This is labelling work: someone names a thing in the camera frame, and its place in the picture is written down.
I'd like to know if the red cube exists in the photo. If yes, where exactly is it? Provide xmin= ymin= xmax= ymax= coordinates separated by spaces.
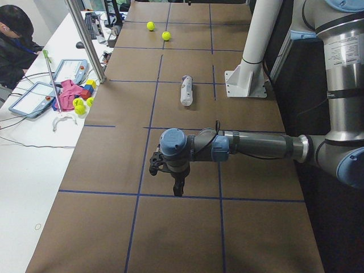
xmin=80 ymin=89 xmax=92 ymax=100

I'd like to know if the seated person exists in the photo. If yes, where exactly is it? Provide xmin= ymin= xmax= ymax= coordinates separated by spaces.
xmin=1 ymin=5 xmax=43 ymax=90

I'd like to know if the blue cube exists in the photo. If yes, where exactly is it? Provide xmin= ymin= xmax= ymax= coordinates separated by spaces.
xmin=83 ymin=84 xmax=94 ymax=94

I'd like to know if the white pedestal column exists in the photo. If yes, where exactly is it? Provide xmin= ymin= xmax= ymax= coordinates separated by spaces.
xmin=225 ymin=0 xmax=283 ymax=98

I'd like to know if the reacher grabber stick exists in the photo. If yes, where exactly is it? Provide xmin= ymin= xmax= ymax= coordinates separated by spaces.
xmin=42 ymin=49 xmax=77 ymax=132

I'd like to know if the yellow tennis ball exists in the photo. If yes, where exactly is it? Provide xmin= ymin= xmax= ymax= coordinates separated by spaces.
xmin=162 ymin=31 xmax=171 ymax=41
xmin=146 ymin=21 xmax=155 ymax=31

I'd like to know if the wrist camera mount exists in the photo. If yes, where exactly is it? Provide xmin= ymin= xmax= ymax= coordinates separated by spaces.
xmin=148 ymin=145 xmax=168 ymax=176

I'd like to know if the pink cloth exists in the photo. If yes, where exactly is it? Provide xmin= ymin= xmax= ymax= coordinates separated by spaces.
xmin=59 ymin=80 xmax=83 ymax=111

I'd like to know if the spare tennis ball two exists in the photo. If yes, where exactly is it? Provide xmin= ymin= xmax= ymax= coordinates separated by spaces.
xmin=75 ymin=105 xmax=86 ymax=115

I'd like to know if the yellow cube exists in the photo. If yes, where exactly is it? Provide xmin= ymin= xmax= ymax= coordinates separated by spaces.
xmin=85 ymin=79 xmax=97 ymax=90

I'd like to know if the spare tennis ball one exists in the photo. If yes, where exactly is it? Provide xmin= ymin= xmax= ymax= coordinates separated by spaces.
xmin=72 ymin=97 xmax=84 ymax=107

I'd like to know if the computer mouse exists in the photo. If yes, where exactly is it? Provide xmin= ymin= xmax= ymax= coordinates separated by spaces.
xmin=76 ymin=42 xmax=85 ymax=49

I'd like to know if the teach pendant tablet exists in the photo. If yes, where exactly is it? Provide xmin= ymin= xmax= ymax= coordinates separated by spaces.
xmin=53 ymin=59 xmax=89 ymax=84
xmin=9 ymin=82 xmax=55 ymax=118

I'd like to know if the teach pendant tablet lower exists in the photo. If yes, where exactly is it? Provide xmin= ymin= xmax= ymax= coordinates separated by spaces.
xmin=9 ymin=82 xmax=55 ymax=118

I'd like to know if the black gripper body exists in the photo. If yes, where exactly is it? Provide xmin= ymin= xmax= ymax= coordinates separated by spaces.
xmin=167 ymin=160 xmax=190 ymax=179

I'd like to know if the clear tennis ball can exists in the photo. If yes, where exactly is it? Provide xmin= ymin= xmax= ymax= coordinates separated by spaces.
xmin=180 ymin=75 xmax=193 ymax=106

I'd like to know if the teach pendant tablet upper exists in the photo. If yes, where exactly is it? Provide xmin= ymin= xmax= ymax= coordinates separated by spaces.
xmin=53 ymin=59 xmax=89 ymax=84

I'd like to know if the black keyboard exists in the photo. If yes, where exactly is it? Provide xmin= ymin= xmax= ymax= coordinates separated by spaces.
xmin=84 ymin=12 xmax=97 ymax=40

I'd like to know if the aluminium frame post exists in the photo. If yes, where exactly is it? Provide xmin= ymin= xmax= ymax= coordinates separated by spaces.
xmin=65 ymin=0 xmax=106 ymax=84

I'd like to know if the spare tennis ball three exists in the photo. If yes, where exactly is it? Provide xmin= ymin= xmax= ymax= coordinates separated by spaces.
xmin=86 ymin=97 xmax=94 ymax=107

